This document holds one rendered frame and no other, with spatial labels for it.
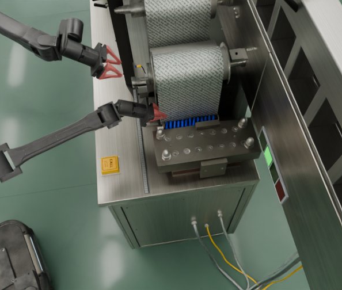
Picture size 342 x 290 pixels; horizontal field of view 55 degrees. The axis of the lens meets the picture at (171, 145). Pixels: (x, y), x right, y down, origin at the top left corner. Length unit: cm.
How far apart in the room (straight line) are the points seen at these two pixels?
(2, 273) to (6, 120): 129
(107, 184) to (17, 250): 92
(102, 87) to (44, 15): 214
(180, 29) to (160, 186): 62
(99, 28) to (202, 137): 96
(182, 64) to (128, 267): 141
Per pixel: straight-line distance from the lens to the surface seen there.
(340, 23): 82
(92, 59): 111
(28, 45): 113
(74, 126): 116
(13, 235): 219
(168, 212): 155
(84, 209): 235
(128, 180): 137
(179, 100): 124
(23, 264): 211
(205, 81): 119
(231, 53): 122
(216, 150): 127
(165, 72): 114
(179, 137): 130
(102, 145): 147
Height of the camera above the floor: 213
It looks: 60 degrees down
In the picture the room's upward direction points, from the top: 3 degrees counter-clockwise
